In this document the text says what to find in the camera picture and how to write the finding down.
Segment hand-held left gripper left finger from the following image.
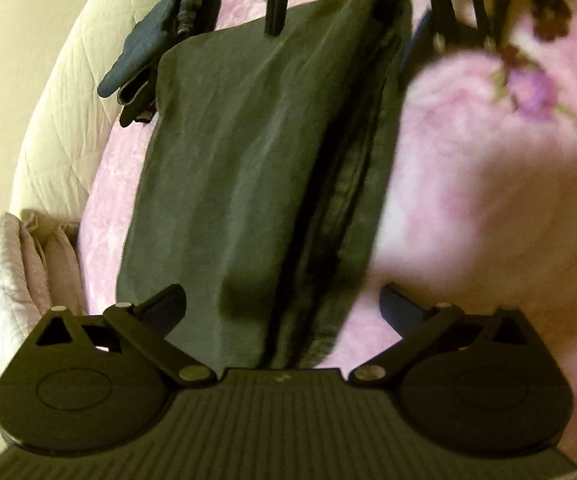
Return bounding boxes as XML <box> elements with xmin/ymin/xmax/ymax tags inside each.
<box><xmin>31</xmin><ymin>284</ymin><xmax>216</xmax><ymax>389</ymax></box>

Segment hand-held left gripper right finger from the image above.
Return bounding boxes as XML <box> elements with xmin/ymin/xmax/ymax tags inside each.
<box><xmin>349</xmin><ymin>282</ymin><xmax>537</xmax><ymax>387</ymax></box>

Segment blue grey jeans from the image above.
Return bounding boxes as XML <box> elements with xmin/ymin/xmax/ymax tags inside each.
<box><xmin>97</xmin><ymin>0</ymin><xmax>226</xmax><ymax>128</ymax></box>

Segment dark grey pants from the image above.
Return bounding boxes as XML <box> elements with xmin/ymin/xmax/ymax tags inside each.
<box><xmin>117</xmin><ymin>0</ymin><xmax>414</xmax><ymax>371</ymax></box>

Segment pink floral blanket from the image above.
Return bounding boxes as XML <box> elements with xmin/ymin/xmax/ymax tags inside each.
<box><xmin>76</xmin><ymin>0</ymin><xmax>577</xmax><ymax>461</ymax></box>

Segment pale pink quilted pillow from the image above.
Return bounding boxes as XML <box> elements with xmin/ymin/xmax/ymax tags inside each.
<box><xmin>0</xmin><ymin>210</ymin><xmax>89</xmax><ymax>391</ymax></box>

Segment white quilted duvet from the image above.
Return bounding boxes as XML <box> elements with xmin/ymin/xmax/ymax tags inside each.
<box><xmin>11</xmin><ymin>0</ymin><xmax>189</xmax><ymax>221</ymax></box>

